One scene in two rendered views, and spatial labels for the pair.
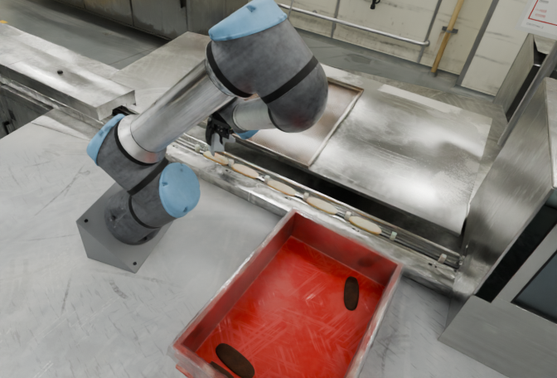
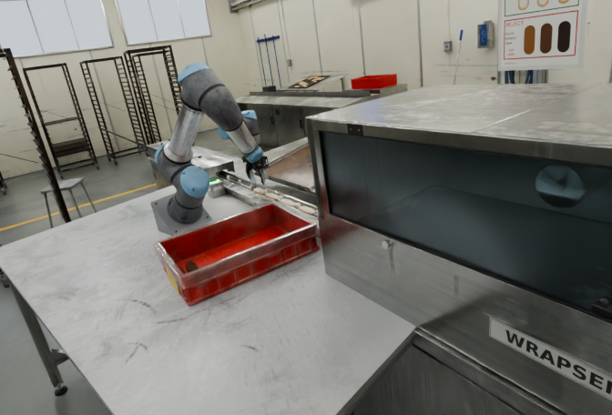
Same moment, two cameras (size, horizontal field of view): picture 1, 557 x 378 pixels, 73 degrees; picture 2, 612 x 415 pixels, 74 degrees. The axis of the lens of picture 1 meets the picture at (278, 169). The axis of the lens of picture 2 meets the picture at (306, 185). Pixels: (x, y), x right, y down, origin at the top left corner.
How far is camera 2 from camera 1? 111 cm
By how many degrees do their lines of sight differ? 35
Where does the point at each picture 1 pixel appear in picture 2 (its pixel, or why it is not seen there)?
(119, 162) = (164, 162)
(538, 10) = (507, 51)
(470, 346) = (337, 270)
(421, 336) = (316, 271)
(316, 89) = (215, 96)
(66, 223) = not seen: hidden behind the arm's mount
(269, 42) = (193, 78)
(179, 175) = (194, 171)
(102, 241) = (161, 215)
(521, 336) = (346, 245)
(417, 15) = not seen: hidden behind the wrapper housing
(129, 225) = (174, 206)
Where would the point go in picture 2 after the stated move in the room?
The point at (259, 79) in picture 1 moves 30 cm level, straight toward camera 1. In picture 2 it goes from (193, 96) to (122, 115)
